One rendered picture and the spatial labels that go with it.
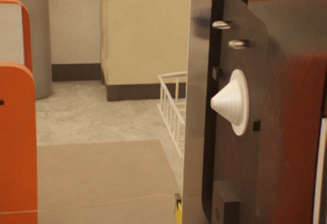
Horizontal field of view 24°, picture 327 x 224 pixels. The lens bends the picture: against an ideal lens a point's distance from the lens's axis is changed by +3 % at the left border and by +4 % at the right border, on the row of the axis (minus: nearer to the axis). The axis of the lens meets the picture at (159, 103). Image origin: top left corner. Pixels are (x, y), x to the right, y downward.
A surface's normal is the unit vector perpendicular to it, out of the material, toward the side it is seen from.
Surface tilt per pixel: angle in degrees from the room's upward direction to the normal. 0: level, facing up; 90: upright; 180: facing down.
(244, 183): 90
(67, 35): 90
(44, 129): 0
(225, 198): 0
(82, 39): 90
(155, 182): 0
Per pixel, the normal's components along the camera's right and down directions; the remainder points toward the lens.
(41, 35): 0.73, 0.26
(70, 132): 0.03, -0.93
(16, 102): 0.17, 0.37
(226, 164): -0.99, 0.04
